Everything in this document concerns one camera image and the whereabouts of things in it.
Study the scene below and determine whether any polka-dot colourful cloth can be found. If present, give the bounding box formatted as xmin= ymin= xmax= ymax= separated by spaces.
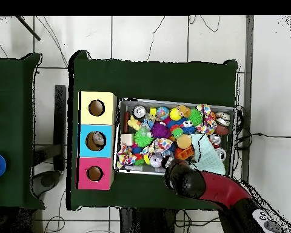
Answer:
xmin=139 ymin=137 xmax=173 ymax=157
xmin=195 ymin=103 xmax=218 ymax=136

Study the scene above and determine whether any clear plastic bottle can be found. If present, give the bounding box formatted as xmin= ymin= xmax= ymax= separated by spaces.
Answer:
xmin=162 ymin=155 xmax=176 ymax=169
xmin=92 ymin=132 xmax=106 ymax=147

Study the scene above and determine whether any orange plastic block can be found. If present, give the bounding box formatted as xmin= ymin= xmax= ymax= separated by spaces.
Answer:
xmin=173 ymin=145 xmax=195 ymax=161

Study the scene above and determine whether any mint waffle cloth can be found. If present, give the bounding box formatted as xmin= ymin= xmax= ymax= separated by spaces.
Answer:
xmin=190 ymin=132 xmax=227 ymax=176

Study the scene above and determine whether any metal mesh bin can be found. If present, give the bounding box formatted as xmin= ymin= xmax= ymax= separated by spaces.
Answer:
xmin=113 ymin=97 xmax=236 ymax=181

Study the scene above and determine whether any wooden three-hole box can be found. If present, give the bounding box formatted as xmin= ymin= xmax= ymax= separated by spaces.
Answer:
xmin=76 ymin=90 xmax=118 ymax=191

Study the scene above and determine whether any clear bottle with blue label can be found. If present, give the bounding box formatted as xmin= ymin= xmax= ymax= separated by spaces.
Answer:
xmin=140 ymin=113 xmax=157 ymax=133

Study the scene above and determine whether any purple spiky rubber toy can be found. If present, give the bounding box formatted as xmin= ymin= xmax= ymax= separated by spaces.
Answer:
xmin=150 ymin=121 xmax=172 ymax=140

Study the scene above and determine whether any silver drink can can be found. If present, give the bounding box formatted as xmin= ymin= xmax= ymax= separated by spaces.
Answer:
xmin=132 ymin=106 xmax=147 ymax=118

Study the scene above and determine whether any globe print ball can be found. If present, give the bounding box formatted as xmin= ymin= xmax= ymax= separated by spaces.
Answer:
xmin=156 ymin=106 xmax=170 ymax=120

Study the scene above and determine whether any brown teddy bear plush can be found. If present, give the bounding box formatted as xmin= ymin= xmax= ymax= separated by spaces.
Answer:
xmin=176 ymin=104 xmax=192 ymax=119

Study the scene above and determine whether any dark green tablecloth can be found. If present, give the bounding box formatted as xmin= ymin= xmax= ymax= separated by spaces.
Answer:
xmin=66 ymin=50 xmax=239 ymax=211

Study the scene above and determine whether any black upright stand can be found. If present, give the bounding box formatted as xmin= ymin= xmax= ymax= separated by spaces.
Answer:
xmin=53 ymin=84 xmax=67 ymax=172

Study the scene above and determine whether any grey rounded base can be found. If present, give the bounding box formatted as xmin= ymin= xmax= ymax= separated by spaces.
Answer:
xmin=30 ymin=170 xmax=62 ymax=198

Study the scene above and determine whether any black rod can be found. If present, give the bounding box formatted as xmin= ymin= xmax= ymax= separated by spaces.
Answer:
xmin=15 ymin=15 xmax=41 ymax=41

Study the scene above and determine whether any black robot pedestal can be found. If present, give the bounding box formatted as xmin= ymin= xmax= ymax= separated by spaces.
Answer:
xmin=118 ymin=207 xmax=178 ymax=233

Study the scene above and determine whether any black cable with plug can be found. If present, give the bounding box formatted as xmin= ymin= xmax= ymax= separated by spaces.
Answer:
xmin=235 ymin=132 xmax=291 ymax=150

